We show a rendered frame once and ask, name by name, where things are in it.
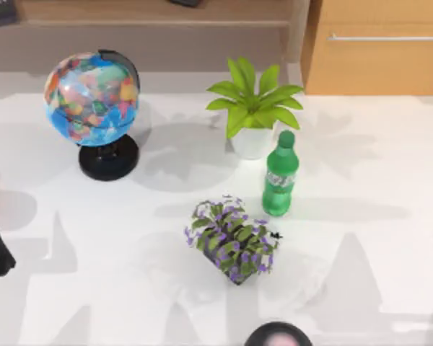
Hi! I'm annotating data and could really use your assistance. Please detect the open wooden shelf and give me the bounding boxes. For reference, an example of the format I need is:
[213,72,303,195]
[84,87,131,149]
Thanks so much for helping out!
[0,0,311,75]

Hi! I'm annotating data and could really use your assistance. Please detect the dark keyboard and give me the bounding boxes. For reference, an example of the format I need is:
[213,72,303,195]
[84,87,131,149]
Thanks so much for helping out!
[0,0,18,30]

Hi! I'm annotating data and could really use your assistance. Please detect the green plant in white pot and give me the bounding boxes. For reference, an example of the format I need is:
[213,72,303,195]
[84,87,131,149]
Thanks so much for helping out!
[205,56,305,161]

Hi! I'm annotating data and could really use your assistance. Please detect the wooden cupboard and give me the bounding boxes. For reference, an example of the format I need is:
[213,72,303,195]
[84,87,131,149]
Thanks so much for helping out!
[299,0,433,97]

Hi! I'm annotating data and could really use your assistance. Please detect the green bottle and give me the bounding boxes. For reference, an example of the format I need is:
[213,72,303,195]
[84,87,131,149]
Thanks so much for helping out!
[261,130,299,218]

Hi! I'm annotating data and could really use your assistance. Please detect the colourful globe on black stand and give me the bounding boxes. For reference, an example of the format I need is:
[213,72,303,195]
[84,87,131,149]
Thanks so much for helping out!
[43,48,141,182]

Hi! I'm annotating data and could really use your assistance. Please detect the black round object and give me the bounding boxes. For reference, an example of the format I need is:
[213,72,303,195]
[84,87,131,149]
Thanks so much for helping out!
[243,321,314,346]

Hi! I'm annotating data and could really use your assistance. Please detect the long metal handle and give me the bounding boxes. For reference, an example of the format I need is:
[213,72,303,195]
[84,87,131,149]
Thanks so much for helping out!
[327,33,433,42]

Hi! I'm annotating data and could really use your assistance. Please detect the purple flowered plant in dark pot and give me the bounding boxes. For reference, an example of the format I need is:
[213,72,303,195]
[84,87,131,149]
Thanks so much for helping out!
[183,194,284,286]

